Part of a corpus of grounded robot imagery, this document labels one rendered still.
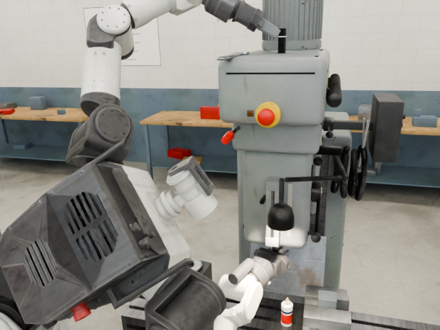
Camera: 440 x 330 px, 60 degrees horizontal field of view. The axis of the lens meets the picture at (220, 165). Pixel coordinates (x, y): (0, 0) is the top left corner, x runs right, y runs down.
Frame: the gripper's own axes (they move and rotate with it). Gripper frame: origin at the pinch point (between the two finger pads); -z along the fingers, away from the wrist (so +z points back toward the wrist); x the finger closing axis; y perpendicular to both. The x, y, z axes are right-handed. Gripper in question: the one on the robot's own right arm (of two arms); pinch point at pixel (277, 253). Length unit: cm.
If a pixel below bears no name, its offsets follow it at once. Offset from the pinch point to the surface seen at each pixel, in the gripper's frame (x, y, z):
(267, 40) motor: 13, -69, -15
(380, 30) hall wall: 72, -74, -418
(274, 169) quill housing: -2.8, -33.3, 8.9
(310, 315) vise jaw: -13.9, 16.7, 3.1
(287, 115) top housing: -11, -52, 20
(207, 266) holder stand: 24.1, 9.1, 7.9
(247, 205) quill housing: 4.9, -21.2, 11.2
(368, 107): 65, 13, -366
